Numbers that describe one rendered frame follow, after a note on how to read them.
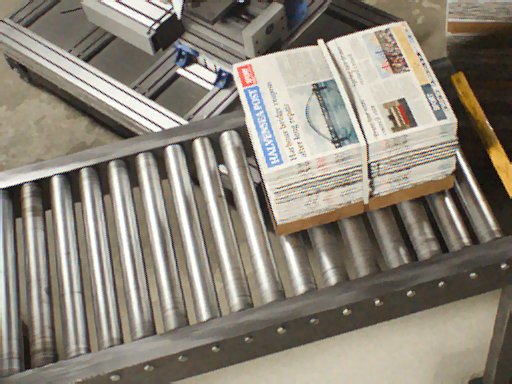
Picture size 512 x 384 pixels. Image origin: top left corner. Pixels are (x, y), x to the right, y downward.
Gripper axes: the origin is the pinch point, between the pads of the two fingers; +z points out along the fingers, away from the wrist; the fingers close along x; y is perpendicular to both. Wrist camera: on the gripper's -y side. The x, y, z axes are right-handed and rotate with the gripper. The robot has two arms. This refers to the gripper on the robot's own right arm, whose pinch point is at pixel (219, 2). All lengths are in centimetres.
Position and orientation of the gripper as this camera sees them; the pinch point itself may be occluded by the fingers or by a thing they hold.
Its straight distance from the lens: 151.3
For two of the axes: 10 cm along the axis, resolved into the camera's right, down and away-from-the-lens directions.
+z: 4.5, 6.9, -5.7
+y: -0.4, 6.5, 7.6
